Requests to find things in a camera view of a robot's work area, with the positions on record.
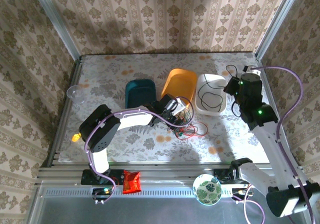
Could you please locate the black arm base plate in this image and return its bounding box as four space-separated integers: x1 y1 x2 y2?
81 168 126 186
213 168 260 185

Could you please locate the floral table mat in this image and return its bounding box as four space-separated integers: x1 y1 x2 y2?
58 53 278 164

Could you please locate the orange plastic bin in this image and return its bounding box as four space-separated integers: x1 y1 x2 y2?
161 68 198 107

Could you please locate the thin black cable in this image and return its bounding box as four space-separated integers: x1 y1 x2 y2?
197 73 226 112

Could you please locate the thin green cable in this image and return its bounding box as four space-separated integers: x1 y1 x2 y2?
174 128 191 139

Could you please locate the leaf print bowl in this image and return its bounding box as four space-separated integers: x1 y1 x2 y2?
192 173 223 206

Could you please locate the aluminium extrusion table frame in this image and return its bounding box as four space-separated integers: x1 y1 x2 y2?
34 55 310 186

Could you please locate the small black controller board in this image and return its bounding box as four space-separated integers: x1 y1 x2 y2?
91 187 115 202
231 187 253 200

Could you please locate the red foil snack packet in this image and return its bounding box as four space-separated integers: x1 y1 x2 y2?
122 170 142 195

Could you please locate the teal plastic bin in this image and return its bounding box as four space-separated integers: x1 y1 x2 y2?
124 78 157 109

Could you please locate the white plastic bin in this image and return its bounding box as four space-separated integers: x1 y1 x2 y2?
194 73 227 116

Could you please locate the grey sheet metal tray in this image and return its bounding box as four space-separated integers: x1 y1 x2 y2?
26 181 318 224

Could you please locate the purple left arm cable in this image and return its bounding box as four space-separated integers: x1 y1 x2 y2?
84 96 195 206

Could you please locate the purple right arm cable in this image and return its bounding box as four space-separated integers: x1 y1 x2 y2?
232 65 320 224

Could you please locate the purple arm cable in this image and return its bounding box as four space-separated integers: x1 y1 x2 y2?
232 65 320 224
84 96 195 206

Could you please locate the aluminium frame post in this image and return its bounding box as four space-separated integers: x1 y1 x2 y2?
27 0 83 62
255 0 305 61

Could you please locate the clear plastic cup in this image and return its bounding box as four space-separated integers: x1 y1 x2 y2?
66 85 86 105

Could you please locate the white slotted cable duct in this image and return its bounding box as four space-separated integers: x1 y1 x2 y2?
44 187 251 198

